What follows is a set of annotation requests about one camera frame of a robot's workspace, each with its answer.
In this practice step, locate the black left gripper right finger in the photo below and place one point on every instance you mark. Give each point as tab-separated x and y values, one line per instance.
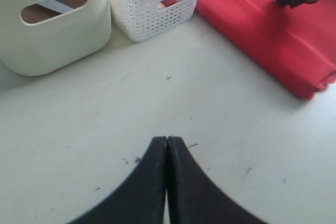
192	196

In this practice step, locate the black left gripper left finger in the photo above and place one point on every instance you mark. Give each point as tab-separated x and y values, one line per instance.
141	197

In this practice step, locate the red table mat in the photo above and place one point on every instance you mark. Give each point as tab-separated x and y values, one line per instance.
296	46

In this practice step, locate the steel table knife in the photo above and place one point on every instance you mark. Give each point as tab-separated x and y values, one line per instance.
55	6

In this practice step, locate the brown wooden plate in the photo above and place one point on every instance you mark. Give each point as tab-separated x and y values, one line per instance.
34	13

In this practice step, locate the brown egg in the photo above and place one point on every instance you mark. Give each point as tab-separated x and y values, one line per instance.
160	6

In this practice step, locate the white woven plastic basket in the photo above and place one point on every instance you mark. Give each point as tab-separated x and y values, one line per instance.
140	20

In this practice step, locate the cream plastic bin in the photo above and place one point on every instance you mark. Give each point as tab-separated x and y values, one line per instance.
40	48

